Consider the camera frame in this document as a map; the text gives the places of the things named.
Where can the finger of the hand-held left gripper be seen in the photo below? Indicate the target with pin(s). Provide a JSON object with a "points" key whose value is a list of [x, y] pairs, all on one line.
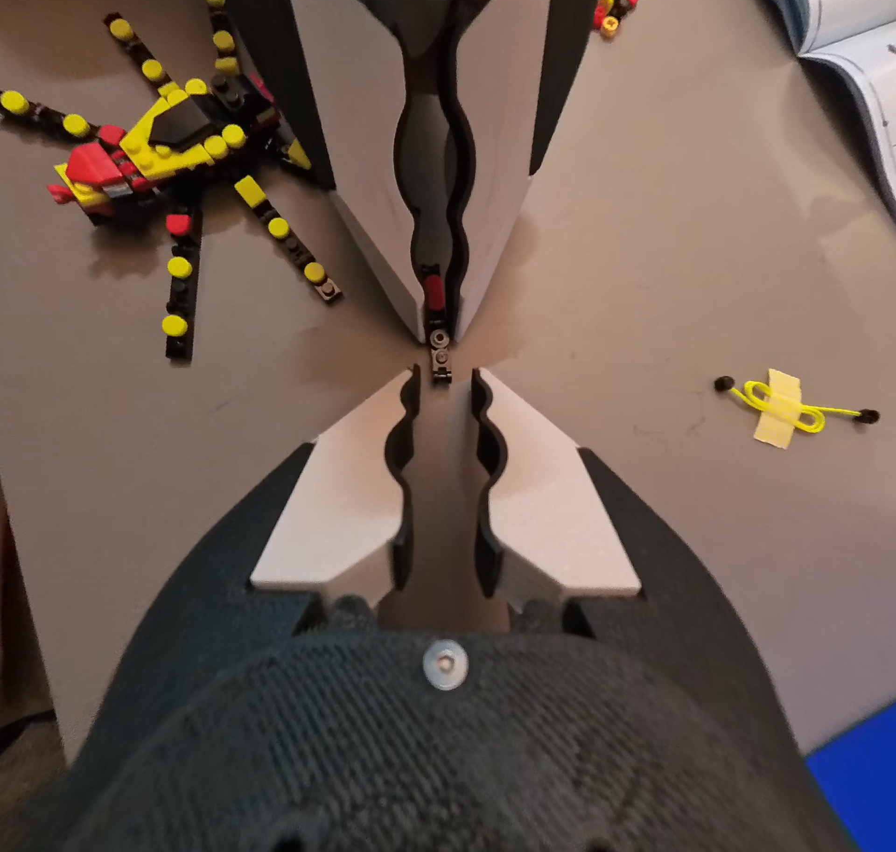
{"points": [[350, 110], [504, 96]]}

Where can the blue flat board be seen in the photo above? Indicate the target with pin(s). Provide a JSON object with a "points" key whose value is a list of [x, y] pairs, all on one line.
{"points": [[861, 796]]}

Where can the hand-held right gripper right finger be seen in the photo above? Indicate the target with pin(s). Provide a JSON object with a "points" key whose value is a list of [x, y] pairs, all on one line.
{"points": [[560, 523]]}

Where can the yellow black lego spider model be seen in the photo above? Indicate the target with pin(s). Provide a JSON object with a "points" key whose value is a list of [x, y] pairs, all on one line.
{"points": [[150, 134]]}

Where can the black lego strip red stud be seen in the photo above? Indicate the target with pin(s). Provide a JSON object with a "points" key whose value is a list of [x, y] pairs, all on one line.
{"points": [[434, 292]]}

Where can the pale yellow tape piece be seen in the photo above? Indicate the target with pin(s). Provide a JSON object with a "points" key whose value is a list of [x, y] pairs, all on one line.
{"points": [[773, 435]]}

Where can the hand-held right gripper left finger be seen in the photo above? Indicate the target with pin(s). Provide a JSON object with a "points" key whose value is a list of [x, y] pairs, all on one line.
{"points": [[329, 516]]}

